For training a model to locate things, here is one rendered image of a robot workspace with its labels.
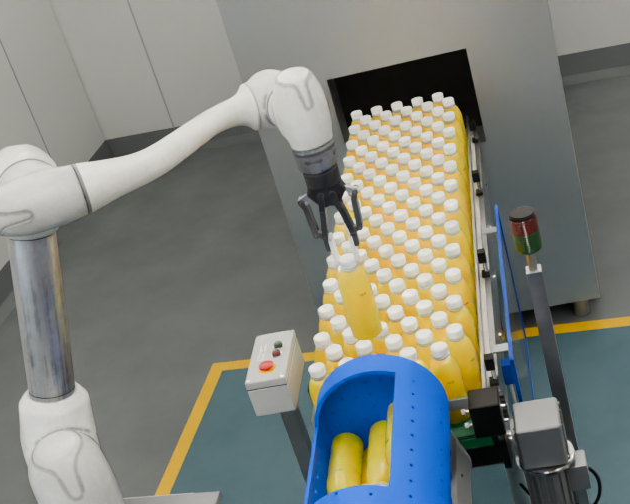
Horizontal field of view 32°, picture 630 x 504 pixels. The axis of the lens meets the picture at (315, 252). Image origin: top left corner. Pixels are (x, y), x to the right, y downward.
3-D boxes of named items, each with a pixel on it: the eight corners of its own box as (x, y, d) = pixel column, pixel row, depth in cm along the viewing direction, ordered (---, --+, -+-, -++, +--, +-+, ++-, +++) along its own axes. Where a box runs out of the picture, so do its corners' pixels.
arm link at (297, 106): (345, 137, 222) (320, 121, 234) (325, 67, 215) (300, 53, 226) (297, 158, 220) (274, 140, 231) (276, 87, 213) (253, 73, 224)
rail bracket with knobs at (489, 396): (469, 445, 248) (459, 410, 243) (468, 425, 254) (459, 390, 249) (512, 439, 246) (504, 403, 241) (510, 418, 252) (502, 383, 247)
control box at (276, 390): (256, 417, 262) (243, 383, 257) (267, 367, 279) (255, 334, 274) (296, 410, 260) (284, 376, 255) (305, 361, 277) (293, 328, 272)
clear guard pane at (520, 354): (545, 509, 286) (510, 361, 263) (524, 337, 353) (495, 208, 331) (547, 508, 286) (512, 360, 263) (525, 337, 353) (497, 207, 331)
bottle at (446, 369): (438, 412, 261) (421, 349, 252) (466, 402, 261) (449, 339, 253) (447, 428, 255) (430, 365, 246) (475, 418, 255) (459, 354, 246)
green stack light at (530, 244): (516, 256, 261) (512, 239, 259) (514, 243, 267) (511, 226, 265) (543, 251, 260) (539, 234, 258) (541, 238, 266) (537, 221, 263)
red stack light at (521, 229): (512, 239, 259) (509, 224, 257) (511, 226, 265) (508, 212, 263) (539, 234, 258) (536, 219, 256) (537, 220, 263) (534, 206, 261)
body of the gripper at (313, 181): (297, 177, 226) (309, 216, 230) (337, 169, 224) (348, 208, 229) (301, 162, 233) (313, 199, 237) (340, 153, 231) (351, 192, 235)
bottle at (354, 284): (347, 332, 251) (327, 265, 242) (373, 318, 253) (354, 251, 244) (362, 345, 245) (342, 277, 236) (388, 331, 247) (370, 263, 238)
